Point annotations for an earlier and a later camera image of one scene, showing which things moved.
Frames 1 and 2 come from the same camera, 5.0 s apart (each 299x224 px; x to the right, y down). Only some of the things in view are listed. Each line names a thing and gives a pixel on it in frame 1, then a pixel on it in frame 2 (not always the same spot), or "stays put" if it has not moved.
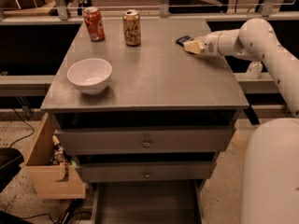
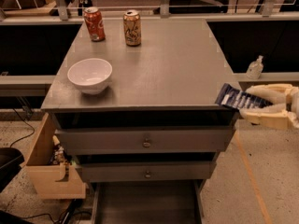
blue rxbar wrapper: x=181 y=40 -> x=237 y=99
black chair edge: x=10 y=160 stays put
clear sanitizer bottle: x=254 y=70 stays put
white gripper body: x=210 y=45 -> x=295 y=105
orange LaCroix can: x=132 y=25 stays put
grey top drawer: x=106 y=141 stays put
